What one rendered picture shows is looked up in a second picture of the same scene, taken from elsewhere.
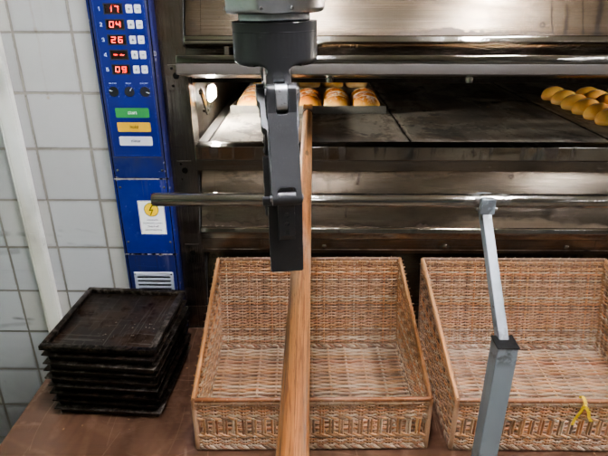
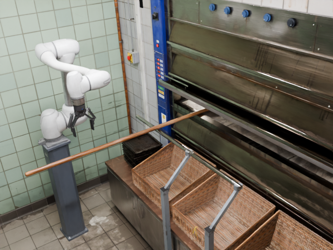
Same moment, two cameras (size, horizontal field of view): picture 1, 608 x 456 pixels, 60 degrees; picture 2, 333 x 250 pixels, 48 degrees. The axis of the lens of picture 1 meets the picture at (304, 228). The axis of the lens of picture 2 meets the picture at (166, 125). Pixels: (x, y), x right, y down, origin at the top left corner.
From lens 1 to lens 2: 2.34 m
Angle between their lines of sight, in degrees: 51
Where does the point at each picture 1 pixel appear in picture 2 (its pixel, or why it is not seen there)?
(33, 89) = (147, 73)
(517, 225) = (247, 174)
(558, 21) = (254, 102)
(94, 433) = (124, 168)
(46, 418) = (121, 159)
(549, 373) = (231, 231)
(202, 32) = (173, 71)
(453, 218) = (230, 160)
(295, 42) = (75, 108)
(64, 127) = (152, 85)
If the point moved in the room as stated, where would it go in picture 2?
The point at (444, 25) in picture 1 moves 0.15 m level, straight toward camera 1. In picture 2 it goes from (224, 91) to (204, 95)
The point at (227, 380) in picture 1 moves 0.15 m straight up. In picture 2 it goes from (158, 174) to (157, 160)
